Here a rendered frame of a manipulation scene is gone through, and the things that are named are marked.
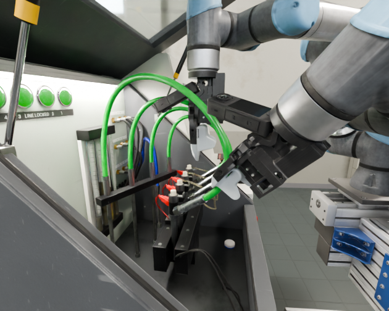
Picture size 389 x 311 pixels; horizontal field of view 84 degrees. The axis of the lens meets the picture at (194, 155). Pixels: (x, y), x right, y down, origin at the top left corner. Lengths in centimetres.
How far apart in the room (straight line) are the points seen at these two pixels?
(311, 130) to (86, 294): 33
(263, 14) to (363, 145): 67
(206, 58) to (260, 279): 53
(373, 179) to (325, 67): 81
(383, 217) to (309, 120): 85
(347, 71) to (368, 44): 2
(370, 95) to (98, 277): 35
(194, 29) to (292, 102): 31
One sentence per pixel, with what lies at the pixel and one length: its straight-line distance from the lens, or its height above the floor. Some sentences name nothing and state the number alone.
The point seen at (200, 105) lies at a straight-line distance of 42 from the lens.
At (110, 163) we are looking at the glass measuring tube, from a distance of 80.
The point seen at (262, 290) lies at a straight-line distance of 61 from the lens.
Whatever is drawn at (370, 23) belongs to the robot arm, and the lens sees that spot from 25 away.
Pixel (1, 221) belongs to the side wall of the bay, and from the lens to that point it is 36.
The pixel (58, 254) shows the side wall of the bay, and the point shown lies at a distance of 33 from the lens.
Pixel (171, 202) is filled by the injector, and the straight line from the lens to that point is 61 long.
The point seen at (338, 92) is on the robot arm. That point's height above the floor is 138.
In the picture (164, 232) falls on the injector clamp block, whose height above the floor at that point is 98.
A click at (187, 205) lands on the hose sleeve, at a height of 115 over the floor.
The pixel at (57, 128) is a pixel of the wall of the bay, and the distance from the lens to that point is 65.
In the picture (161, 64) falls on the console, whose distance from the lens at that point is 94.
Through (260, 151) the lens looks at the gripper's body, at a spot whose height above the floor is 130.
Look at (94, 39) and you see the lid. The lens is 67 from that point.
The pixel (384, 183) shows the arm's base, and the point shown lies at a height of 108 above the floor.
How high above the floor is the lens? 137
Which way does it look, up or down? 15 degrees down
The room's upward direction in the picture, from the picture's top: straight up
